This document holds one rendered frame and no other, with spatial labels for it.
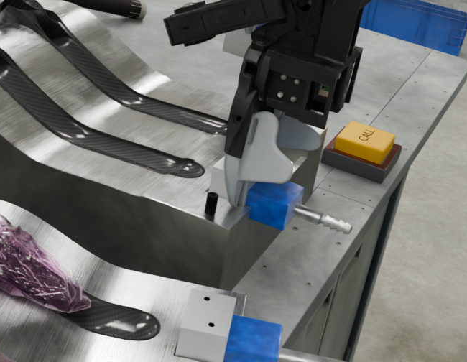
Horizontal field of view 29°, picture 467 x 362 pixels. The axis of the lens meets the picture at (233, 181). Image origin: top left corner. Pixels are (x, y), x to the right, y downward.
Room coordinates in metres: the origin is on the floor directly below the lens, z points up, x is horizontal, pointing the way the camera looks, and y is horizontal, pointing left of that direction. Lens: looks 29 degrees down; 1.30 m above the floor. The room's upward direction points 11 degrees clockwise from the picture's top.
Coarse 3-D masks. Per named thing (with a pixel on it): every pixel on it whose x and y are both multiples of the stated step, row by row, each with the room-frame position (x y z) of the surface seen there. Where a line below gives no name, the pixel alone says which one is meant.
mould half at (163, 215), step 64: (64, 64) 0.88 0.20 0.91; (128, 64) 0.95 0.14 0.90; (0, 128) 0.74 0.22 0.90; (128, 128) 0.82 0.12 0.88; (192, 128) 0.84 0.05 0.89; (0, 192) 0.73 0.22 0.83; (64, 192) 0.71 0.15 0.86; (128, 192) 0.69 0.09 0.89; (192, 192) 0.70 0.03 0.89; (128, 256) 0.68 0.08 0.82; (192, 256) 0.66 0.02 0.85; (256, 256) 0.74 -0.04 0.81
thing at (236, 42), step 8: (232, 32) 1.02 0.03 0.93; (240, 32) 1.02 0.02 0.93; (224, 40) 1.02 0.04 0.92; (232, 40) 1.02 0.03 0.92; (240, 40) 1.02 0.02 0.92; (248, 40) 1.01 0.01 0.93; (224, 48) 1.02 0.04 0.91; (232, 48) 1.02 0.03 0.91; (240, 48) 1.02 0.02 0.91; (240, 56) 1.02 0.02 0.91
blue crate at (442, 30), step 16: (384, 0) 3.87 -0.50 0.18; (400, 0) 3.85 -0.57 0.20; (416, 0) 3.84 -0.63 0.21; (368, 16) 3.89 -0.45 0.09; (384, 16) 3.87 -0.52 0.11; (400, 16) 3.85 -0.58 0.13; (416, 16) 3.84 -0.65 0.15; (432, 16) 3.82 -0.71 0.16; (448, 16) 3.81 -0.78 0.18; (464, 16) 3.79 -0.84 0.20; (384, 32) 3.87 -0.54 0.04; (400, 32) 3.85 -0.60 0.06; (416, 32) 3.83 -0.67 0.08; (432, 32) 3.82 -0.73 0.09; (448, 32) 3.80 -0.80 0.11; (464, 32) 3.81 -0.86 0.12; (432, 48) 3.82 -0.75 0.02; (448, 48) 3.79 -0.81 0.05
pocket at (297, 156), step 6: (282, 150) 0.85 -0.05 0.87; (288, 150) 0.85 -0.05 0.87; (294, 150) 0.85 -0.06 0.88; (300, 150) 0.85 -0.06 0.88; (306, 150) 0.84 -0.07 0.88; (288, 156) 0.85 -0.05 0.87; (294, 156) 0.85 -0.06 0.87; (300, 156) 0.85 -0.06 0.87; (306, 156) 0.84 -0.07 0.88; (294, 162) 0.85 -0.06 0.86; (300, 162) 0.83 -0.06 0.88; (294, 168) 0.81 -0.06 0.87
